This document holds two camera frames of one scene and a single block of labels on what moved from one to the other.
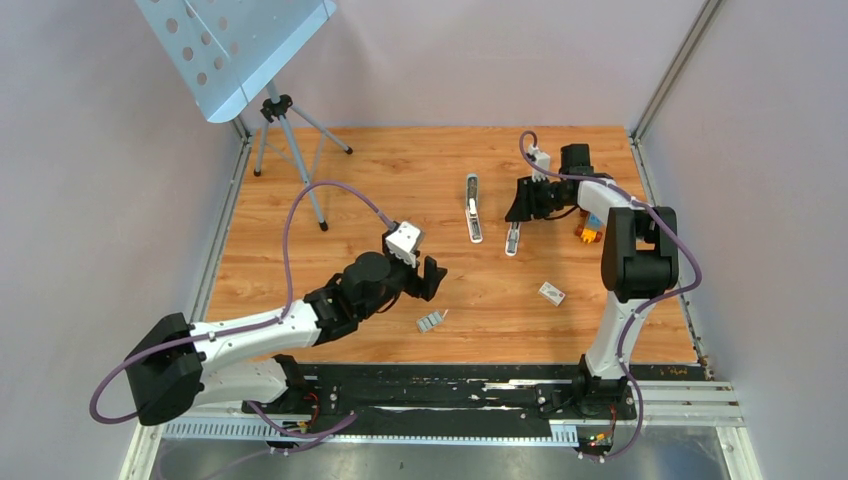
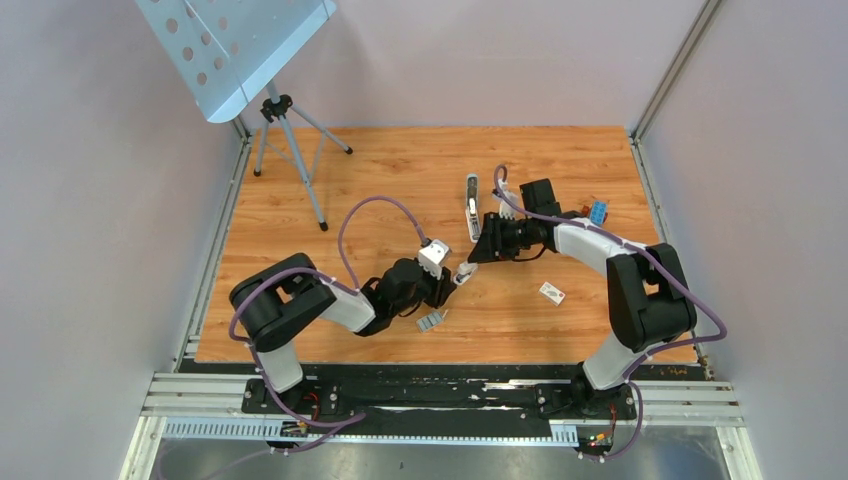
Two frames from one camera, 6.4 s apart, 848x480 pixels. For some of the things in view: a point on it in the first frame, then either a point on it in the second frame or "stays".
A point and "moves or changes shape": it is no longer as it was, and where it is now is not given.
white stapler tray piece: x=511 y=246 moves or changes shape
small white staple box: x=552 y=293 stays
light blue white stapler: x=472 y=213 stays
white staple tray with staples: x=428 y=322 stays
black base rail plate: x=467 y=401 stays
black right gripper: x=526 y=204 -> x=491 y=245
